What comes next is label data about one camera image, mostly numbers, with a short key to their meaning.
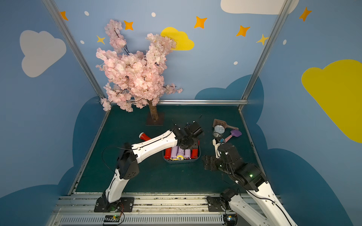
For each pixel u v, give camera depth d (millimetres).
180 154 853
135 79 613
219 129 1013
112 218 729
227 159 492
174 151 867
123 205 735
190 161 885
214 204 748
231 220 733
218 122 1111
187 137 604
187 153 863
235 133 1040
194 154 878
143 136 984
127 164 480
